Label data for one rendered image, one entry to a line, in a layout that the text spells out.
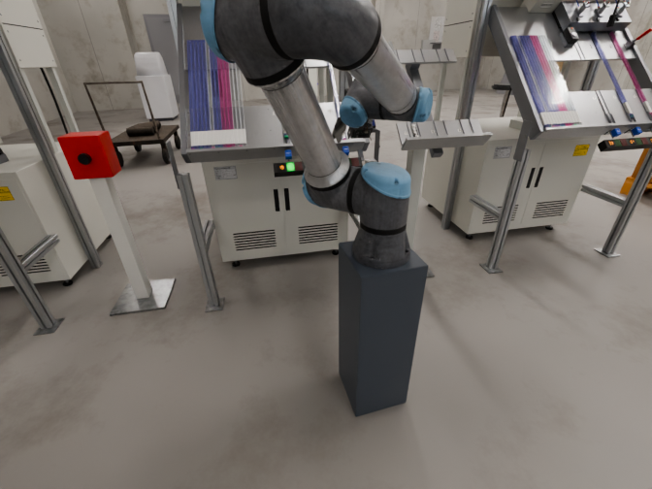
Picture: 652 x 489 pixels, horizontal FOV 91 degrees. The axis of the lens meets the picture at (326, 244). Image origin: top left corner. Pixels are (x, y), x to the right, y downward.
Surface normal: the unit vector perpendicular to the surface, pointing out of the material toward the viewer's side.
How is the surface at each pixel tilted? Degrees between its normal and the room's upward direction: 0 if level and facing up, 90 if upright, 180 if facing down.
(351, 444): 0
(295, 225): 90
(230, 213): 90
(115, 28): 90
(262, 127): 45
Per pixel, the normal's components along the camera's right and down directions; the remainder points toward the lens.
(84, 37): 0.27, 0.48
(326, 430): -0.02, -0.87
